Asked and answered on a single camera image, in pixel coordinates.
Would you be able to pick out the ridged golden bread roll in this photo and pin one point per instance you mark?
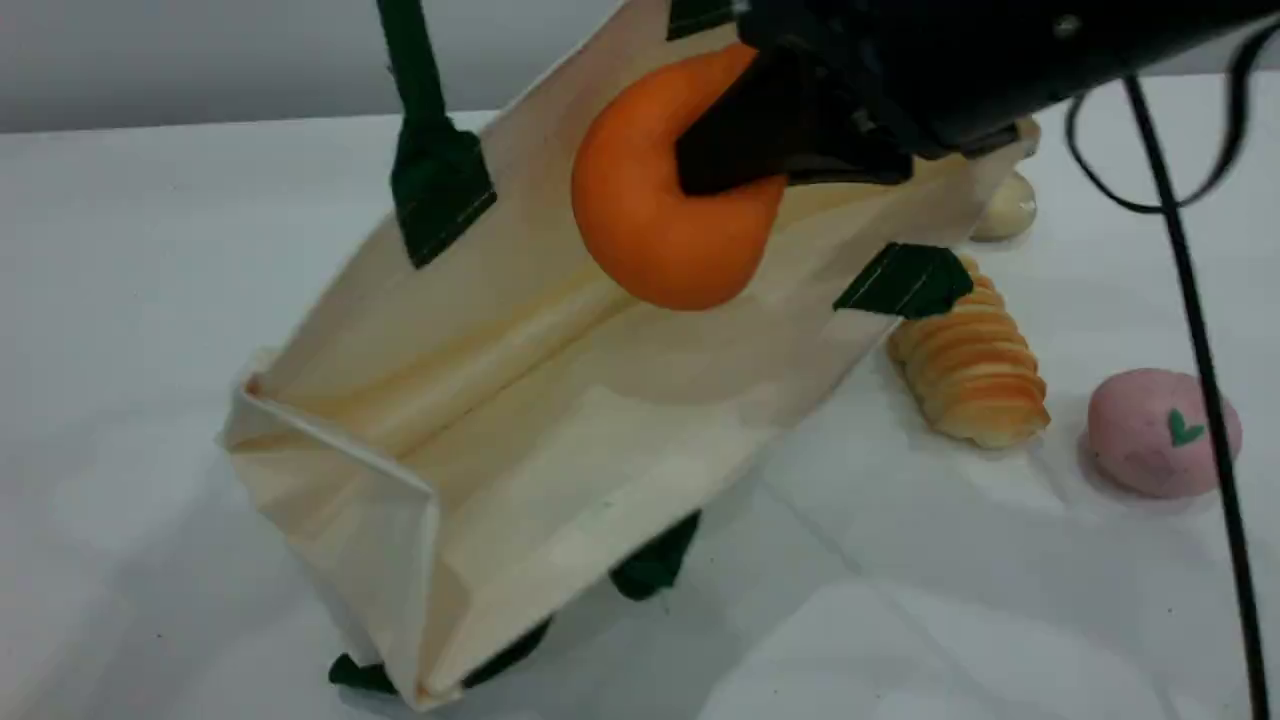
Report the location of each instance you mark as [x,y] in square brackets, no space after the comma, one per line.
[975,370]

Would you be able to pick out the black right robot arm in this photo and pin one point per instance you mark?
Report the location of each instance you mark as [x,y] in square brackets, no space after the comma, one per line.
[1100,40]

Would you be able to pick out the round beige bun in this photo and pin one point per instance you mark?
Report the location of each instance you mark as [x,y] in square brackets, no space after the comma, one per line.
[1008,208]

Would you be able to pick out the orange fruit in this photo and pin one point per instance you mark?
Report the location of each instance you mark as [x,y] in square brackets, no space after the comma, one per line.
[650,220]

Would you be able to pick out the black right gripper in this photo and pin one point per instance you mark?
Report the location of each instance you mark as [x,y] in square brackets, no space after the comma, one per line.
[860,80]

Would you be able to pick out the pink peach toy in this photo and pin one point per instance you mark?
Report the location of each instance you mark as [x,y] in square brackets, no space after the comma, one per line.
[1150,430]

